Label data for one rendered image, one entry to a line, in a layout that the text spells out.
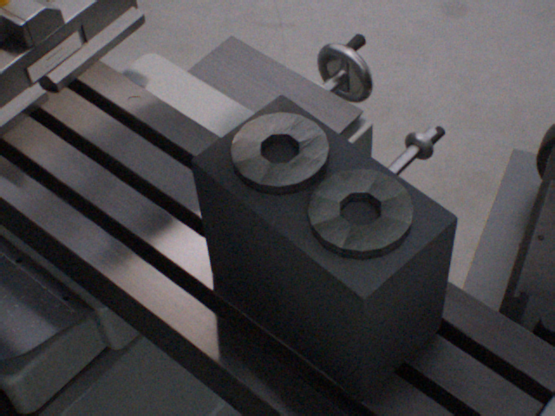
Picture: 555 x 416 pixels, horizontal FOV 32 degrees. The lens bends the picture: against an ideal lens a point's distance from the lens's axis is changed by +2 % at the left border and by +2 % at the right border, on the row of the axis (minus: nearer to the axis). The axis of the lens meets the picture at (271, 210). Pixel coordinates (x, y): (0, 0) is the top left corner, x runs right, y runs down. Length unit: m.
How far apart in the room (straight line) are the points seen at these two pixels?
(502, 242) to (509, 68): 0.96
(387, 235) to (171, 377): 0.67
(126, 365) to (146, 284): 0.26
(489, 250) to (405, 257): 0.95
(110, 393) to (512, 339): 0.54
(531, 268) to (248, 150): 0.73
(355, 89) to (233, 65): 0.24
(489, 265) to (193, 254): 0.79
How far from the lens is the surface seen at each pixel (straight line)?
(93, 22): 1.25
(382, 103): 2.51
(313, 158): 0.84
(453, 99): 2.53
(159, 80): 1.38
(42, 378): 1.16
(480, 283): 1.69
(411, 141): 1.68
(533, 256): 1.50
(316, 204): 0.81
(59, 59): 1.23
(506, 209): 1.80
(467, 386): 0.95
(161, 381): 1.38
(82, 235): 1.08
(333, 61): 1.63
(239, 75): 1.50
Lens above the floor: 1.80
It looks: 52 degrees down
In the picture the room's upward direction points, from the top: 5 degrees counter-clockwise
